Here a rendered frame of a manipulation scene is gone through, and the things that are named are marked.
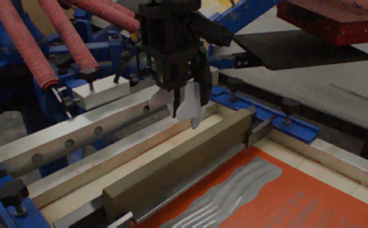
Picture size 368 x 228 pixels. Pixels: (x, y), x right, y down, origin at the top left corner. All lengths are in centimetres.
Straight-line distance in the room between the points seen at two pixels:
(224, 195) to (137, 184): 19
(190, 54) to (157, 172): 20
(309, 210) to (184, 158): 25
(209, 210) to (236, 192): 7
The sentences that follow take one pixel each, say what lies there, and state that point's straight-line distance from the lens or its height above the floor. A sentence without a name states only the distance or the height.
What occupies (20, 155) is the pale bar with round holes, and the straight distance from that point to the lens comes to 66.
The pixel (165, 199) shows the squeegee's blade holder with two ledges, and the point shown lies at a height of 99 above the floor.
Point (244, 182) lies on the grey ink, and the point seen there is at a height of 96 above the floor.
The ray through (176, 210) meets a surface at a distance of 60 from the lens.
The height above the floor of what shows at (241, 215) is 95.
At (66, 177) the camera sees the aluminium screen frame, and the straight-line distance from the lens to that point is 65.
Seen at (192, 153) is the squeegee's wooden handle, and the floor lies 105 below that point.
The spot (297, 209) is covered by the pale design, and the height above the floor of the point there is 95.
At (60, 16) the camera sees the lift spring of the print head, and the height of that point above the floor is 118.
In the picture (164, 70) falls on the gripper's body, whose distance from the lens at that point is 44.
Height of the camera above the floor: 140
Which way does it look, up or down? 32 degrees down
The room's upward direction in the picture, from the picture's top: straight up
